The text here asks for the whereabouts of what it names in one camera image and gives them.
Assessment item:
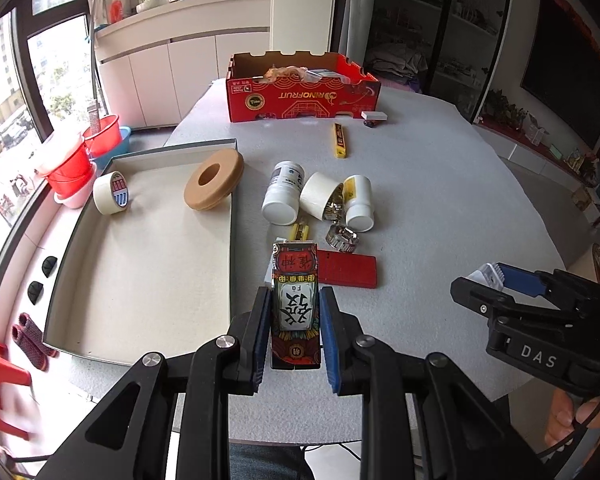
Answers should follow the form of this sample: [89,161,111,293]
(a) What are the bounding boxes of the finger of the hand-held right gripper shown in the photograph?
[495,262,556,298]
[450,276,546,317]

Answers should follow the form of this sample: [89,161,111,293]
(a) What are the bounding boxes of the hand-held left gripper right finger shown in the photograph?
[320,286,556,480]

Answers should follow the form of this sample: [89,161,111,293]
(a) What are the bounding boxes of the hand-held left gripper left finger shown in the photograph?
[40,287,276,480]

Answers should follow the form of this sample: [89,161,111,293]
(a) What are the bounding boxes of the printed card box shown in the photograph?
[271,241,323,372]

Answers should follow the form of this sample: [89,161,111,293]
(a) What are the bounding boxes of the red case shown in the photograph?
[317,250,378,289]

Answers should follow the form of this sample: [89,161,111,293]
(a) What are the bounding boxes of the grey shallow tray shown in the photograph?
[42,139,241,367]

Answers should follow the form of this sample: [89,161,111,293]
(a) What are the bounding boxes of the white bottle grey label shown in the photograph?
[261,161,306,226]

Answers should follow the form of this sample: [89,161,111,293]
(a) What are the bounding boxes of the person's right hand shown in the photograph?
[550,387,600,453]

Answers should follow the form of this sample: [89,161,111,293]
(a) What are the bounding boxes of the person's leg in jeans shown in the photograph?
[229,442,315,480]

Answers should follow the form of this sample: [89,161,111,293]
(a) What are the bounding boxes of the white bottle yellow label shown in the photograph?
[344,175,376,232]

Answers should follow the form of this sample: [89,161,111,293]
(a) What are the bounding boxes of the beige tape roll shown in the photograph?
[92,171,131,217]

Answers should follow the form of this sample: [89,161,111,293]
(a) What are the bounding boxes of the dark red slipper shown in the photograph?
[22,312,58,358]
[11,325,48,372]

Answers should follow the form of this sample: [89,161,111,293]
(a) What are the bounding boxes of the red cardboard box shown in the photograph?
[225,51,382,123]

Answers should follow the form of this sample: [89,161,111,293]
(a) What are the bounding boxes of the red bucket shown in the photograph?
[44,142,93,197]
[82,114,122,157]

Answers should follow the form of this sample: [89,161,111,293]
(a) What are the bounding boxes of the red plastic stool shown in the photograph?
[0,335,33,441]

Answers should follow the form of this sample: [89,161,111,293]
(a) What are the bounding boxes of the clear plastic bag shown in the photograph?
[262,64,311,84]

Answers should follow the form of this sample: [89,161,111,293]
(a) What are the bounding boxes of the glass display cabinet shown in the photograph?
[330,0,513,123]

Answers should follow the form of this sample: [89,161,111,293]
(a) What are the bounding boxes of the white cabinet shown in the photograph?
[94,15,276,128]

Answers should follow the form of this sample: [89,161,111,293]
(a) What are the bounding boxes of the metal hose clamp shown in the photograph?
[322,187,348,223]
[326,225,361,252]

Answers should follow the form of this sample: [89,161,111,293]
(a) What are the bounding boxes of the cork ring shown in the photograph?
[184,147,245,213]

